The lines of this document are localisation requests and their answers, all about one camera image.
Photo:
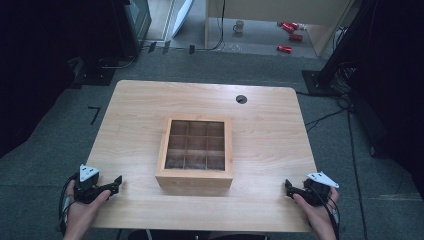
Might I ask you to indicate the black corner tape mark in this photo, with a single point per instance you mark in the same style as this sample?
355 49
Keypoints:
96 113

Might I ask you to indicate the grey mug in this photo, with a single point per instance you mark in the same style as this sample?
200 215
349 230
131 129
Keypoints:
238 26

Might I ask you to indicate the black flat stand base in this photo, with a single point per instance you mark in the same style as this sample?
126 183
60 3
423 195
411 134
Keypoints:
95 75

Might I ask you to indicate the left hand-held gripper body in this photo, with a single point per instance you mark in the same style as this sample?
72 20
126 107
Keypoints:
87 186

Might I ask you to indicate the dark monitor cabinet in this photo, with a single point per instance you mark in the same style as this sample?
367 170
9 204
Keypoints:
133 26

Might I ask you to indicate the black stand with base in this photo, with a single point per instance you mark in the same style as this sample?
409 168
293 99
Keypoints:
336 63

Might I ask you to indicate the person's left hand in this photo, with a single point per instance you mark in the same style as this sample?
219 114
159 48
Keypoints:
83 213

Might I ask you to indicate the wooden box with glass lid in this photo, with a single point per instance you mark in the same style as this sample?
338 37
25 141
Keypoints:
195 150

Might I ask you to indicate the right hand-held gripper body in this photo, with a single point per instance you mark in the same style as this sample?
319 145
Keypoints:
316 191

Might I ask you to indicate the black tape strip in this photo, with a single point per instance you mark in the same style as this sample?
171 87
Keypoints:
152 47

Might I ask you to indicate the red can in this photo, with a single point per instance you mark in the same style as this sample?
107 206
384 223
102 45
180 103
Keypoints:
290 27
284 49
295 37

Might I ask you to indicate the person's right hand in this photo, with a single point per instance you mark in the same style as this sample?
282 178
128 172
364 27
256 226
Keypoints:
316 216

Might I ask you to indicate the white board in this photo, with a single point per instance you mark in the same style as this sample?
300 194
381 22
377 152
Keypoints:
182 16

